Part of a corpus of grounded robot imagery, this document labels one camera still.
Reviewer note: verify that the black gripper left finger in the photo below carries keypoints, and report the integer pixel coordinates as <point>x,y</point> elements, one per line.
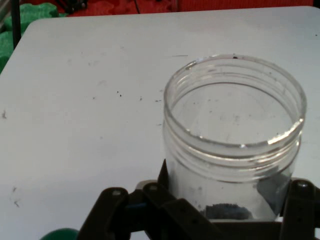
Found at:
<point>155,217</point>

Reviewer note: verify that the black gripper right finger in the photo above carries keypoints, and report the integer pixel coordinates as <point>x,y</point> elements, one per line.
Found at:
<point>302,212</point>

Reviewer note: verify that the clear plastic jar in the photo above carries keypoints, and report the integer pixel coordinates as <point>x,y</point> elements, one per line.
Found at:
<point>225,160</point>

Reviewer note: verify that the green-capped spice bottle tan contents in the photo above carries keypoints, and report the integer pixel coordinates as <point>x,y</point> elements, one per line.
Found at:
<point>60,235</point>

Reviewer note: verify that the red foam puzzle mat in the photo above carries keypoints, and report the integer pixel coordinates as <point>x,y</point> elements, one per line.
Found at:
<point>200,5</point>

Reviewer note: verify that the green foam puzzle piece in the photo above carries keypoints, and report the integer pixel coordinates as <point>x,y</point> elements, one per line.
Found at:
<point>35,15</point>

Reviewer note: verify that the black tripod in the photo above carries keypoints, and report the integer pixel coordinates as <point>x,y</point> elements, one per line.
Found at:
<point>16,25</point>

